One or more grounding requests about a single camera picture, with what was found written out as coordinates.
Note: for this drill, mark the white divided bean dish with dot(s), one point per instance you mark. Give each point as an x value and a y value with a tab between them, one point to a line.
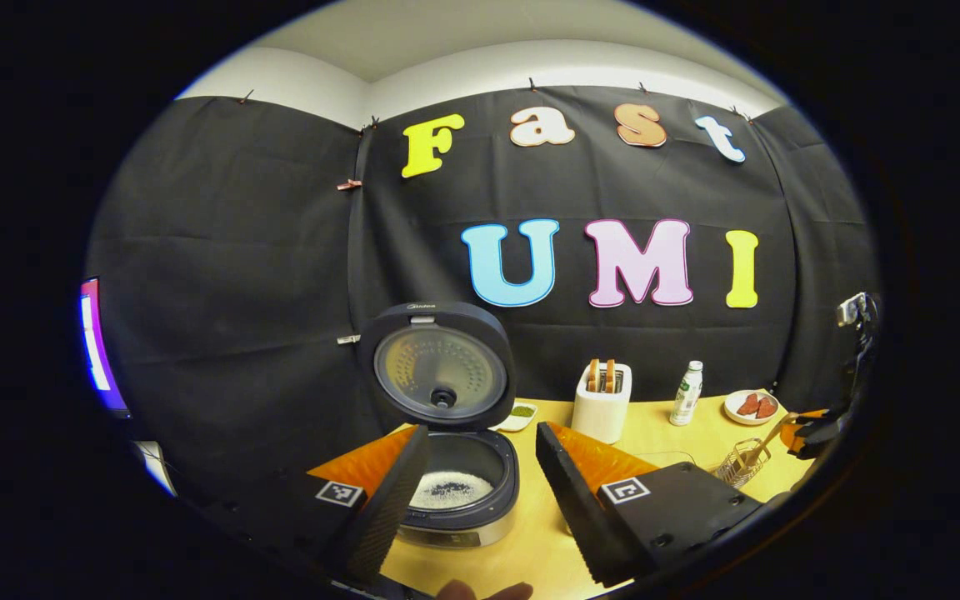
517	415

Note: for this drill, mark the bread slice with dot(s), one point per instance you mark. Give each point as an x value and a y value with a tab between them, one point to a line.
610	376
592	375

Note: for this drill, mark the white toaster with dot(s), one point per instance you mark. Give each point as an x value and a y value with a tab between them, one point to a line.
601	417

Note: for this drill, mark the computer monitor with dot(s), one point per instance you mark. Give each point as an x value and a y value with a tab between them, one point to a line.
101	350

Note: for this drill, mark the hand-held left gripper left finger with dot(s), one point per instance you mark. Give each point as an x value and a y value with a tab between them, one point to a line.
388	517

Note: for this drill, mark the white plastic bottle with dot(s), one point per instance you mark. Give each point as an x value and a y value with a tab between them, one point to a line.
686	396

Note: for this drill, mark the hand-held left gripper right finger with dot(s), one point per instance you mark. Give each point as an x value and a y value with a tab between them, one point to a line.
576	517

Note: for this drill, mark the white desk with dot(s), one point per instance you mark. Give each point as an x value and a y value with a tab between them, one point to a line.
155	467

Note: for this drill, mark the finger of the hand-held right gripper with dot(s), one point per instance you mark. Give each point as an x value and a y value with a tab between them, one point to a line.
826	417
813	442

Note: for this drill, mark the wooden spoon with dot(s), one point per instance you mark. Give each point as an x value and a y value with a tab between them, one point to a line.
767	439

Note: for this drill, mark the red meat piece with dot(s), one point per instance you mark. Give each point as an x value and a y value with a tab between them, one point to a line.
767	407
747	405

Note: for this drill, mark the dark grey rice cooker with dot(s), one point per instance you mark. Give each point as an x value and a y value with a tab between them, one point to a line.
442	367

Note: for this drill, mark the white round plate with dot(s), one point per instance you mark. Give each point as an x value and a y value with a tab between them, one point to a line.
732	410

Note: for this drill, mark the pink clothes peg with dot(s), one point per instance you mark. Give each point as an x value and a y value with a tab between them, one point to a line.
349	185

